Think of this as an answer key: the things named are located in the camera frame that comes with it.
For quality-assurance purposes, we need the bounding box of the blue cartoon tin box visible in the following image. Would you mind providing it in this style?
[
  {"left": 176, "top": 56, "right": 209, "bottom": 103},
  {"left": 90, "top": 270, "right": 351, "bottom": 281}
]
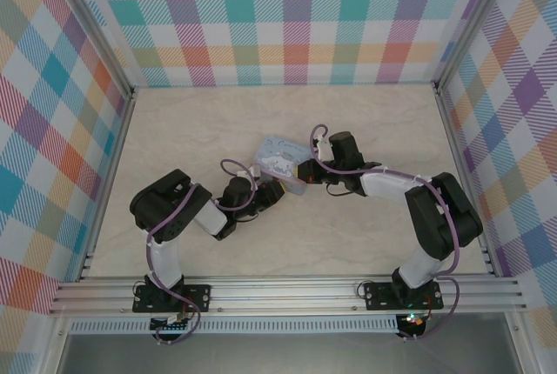
[{"left": 251, "top": 133, "right": 311, "bottom": 197}]

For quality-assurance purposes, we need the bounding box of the grey metal panel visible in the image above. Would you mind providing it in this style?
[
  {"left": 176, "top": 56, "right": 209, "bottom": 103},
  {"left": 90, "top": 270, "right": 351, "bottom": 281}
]
[{"left": 56, "top": 332, "right": 523, "bottom": 374}]

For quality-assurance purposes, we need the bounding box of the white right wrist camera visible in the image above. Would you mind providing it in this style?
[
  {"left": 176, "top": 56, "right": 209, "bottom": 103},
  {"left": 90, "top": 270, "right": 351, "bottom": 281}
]
[{"left": 314, "top": 132, "right": 331, "bottom": 160}]

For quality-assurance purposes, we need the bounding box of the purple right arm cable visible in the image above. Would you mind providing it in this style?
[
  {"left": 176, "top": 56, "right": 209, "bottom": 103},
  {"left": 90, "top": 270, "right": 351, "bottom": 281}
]
[{"left": 308, "top": 124, "right": 463, "bottom": 343}]

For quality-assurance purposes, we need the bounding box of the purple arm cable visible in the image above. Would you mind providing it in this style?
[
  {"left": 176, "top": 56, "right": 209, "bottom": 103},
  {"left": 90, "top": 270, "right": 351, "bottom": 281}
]
[
  {"left": 147, "top": 158, "right": 258, "bottom": 346},
  {"left": 308, "top": 124, "right": 463, "bottom": 343}
]

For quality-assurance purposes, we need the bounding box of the aluminium mounting rail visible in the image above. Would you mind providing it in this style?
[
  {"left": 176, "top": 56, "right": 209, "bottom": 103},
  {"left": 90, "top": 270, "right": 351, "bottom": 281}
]
[{"left": 47, "top": 276, "right": 527, "bottom": 318}]

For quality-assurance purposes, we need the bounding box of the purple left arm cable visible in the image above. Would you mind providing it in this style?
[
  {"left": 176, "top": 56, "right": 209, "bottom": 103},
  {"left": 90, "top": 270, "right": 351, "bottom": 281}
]
[{"left": 147, "top": 158, "right": 258, "bottom": 346}]

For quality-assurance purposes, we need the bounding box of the aluminium frame side rail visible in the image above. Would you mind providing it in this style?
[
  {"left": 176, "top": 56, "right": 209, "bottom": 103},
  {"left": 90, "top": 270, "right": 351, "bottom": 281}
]
[
  {"left": 76, "top": 86, "right": 138, "bottom": 284},
  {"left": 434, "top": 82, "right": 500, "bottom": 278}
]

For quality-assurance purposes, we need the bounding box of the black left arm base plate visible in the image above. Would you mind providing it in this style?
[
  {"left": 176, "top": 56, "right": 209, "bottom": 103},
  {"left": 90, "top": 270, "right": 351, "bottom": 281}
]
[{"left": 132, "top": 283, "right": 212, "bottom": 314}]

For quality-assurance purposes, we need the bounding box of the slotted blue cable duct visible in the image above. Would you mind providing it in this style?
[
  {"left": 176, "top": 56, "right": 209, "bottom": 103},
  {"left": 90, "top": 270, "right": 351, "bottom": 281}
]
[{"left": 69, "top": 315, "right": 399, "bottom": 335}]

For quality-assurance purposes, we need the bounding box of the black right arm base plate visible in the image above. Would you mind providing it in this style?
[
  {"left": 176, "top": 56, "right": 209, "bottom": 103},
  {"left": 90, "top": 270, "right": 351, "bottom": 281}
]
[{"left": 363, "top": 280, "right": 445, "bottom": 311}]

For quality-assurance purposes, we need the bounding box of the aluminium frame post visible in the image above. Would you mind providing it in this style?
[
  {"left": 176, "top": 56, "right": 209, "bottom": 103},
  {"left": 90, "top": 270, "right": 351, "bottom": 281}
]
[
  {"left": 50, "top": 0, "right": 136, "bottom": 99},
  {"left": 433, "top": 0, "right": 519, "bottom": 88}
]

